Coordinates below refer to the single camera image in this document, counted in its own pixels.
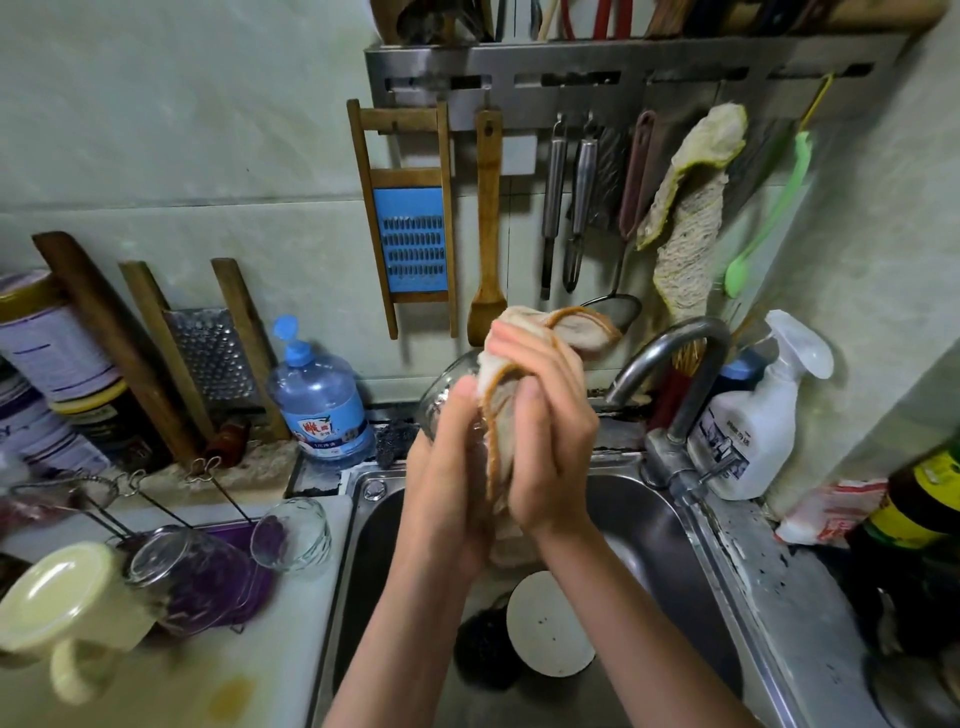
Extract metal peeler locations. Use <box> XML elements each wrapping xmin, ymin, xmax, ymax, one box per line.
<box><xmin>562</xmin><ymin>117</ymin><xmax>602</xmax><ymax>294</ymax></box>
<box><xmin>540</xmin><ymin>117</ymin><xmax>570</xmax><ymax>306</ymax></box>

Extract wooden spatula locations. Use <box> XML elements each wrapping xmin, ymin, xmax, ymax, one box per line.
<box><xmin>466</xmin><ymin>108</ymin><xmax>512</xmax><ymax>350</ymax></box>

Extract wooden slicer with blue blade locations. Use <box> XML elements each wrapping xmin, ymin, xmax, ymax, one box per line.
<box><xmin>346</xmin><ymin>99</ymin><xmax>461</xmax><ymax>341</ymax></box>

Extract stainless steel sink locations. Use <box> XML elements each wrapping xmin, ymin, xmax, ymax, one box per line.
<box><xmin>312</xmin><ymin>450</ymin><xmax>812</xmax><ymax>728</ymax></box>

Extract wall mounted metal utensil rack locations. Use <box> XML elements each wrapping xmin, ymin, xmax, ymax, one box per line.
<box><xmin>364</xmin><ymin>33</ymin><xmax>917</xmax><ymax>134</ymax></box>

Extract wooden framed metal grater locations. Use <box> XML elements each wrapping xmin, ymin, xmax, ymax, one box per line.
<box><xmin>118</xmin><ymin>258</ymin><xmax>287</xmax><ymax>444</ymax></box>

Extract red container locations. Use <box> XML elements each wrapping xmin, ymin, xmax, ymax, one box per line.
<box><xmin>649</xmin><ymin>352</ymin><xmax>696</xmax><ymax>434</ymax></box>

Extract dark metal ladle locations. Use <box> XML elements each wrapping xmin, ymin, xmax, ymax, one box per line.
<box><xmin>397</xmin><ymin>0</ymin><xmax>479</xmax><ymax>47</ymax></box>

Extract wooden rolling pin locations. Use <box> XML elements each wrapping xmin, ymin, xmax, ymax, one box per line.
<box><xmin>33</xmin><ymin>231</ymin><xmax>204</xmax><ymax>467</ymax></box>

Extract red handled scissors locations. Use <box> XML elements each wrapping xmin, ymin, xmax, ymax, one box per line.
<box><xmin>577</xmin><ymin>0</ymin><xmax>635</xmax><ymax>42</ymax></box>

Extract metal pot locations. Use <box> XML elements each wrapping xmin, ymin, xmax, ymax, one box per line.
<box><xmin>870</xmin><ymin>577</ymin><xmax>960</xmax><ymax>728</ymax></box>

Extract dark bottle with yellow label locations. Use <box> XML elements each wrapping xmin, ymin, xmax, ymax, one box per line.
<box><xmin>859</xmin><ymin>438</ymin><xmax>960</xmax><ymax>552</ymax></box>

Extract bundle of dark chopsticks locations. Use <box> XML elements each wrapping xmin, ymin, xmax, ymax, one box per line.
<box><xmin>457</xmin><ymin>0</ymin><xmax>512</xmax><ymax>44</ymax></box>

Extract mesh strainer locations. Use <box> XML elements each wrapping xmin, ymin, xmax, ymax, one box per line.
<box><xmin>585</xmin><ymin>108</ymin><xmax>659</xmax><ymax>339</ymax></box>

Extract small clear glass cup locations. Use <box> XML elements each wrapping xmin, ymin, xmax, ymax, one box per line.
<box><xmin>415</xmin><ymin>351</ymin><xmax>485</xmax><ymax>444</ymax></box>

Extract pink and white plastic bag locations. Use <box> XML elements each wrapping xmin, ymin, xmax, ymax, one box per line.
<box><xmin>775</xmin><ymin>480</ymin><xmax>890</xmax><ymax>548</ymax></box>

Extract metal faucet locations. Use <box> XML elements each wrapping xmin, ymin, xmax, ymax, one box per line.
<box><xmin>604</xmin><ymin>316</ymin><xmax>732</xmax><ymax>489</ymax></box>

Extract blue capped bottle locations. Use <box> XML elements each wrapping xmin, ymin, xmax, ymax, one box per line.
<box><xmin>720</xmin><ymin>348</ymin><xmax>767</xmax><ymax>389</ymax></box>

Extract plastic bag with red contents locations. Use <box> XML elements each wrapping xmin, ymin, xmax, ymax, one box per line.
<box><xmin>0</xmin><ymin>457</ymin><xmax>69</xmax><ymax>539</ymax></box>

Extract dark scouring pad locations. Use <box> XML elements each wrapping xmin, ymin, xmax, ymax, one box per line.
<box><xmin>372</xmin><ymin>420</ymin><xmax>422</xmax><ymax>470</ymax></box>

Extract metal wire cup rack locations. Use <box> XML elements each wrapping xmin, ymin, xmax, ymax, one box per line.
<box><xmin>7</xmin><ymin>454</ymin><xmax>287</xmax><ymax>635</ymax></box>

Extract purple plastic tray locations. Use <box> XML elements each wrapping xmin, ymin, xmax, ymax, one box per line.
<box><xmin>120</xmin><ymin>517</ymin><xmax>279</xmax><ymax>629</ymax></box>

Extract wooden scoop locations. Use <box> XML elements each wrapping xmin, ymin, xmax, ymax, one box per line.
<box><xmin>369</xmin><ymin>0</ymin><xmax>414</xmax><ymax>44</ymax></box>

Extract hanging loofah sponge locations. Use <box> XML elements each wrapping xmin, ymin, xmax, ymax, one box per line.
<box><xmin>634</xmin><ymin>102</ymin><xmax>749</xmax><ymax>324</ymax></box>

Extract light wooden handle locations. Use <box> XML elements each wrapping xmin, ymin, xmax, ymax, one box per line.
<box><xmin>810</xmin><ymin>0</ymin><xmax>950</xmax><ymax>35</ymax></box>

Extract person's left hand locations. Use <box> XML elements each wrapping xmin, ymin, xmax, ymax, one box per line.
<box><xmin>393</xmin><ymin>375</ymin><xmax>497</xmax><ymax>572</ymax></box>

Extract beige dish cloth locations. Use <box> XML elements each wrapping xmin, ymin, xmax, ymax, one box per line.
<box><xmin>472</xmin><ymin>304</ymin><xmax>624</xmax><ymax>569</ymax></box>

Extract white plate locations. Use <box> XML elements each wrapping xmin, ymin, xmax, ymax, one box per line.
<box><xmin>505</xmin><ymin>532</ymin><xmax>654</xmax><ymax>680</ymax></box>

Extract person's right hand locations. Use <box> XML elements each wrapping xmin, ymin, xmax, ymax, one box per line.
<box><xmin>483</xmin><ymin>318</ymin><xmax>602</xmax><ymax>545</ymax></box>

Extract yellow mug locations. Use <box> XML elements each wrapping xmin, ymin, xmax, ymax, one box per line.
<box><xmin>0</xmin><ymin>541</ymin><xmax>152</xmax><ymax>707</ymax></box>

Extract person's left forearm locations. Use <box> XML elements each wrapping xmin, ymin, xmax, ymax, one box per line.
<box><xmin>322</xmin><ymin>547</ymin><xmax>489</xmax><ymax>728</ymax></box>

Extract small blue water bottle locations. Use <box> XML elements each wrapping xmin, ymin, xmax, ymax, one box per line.
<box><xmin>268</xmin><ymin>315</ymin><xmax>374</xmax><ymax>464</ymax></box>

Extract black wire scourer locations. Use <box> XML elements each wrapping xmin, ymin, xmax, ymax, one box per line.
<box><xmin>454</xmin><ymin>604</ymin><xmax>524</xmax><ymax>692</ymax></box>

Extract stack of labelled tin cans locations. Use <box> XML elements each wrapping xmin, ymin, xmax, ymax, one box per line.
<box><xmin>0</xmin><ymin>270</ymin><xmax>152</xmax><ymax>474</ymax></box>

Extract white spray bottle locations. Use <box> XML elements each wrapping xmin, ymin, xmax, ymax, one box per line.
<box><xmin>687</xmin><ymin>309</ymin><xmax>836</xmax><ymax>501</ymax></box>

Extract brown handled knife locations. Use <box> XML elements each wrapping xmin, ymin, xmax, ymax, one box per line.
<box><xmin>642</xmin><ymin>0</ymin><xmax>692</xmax><ymax>39</ymax></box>

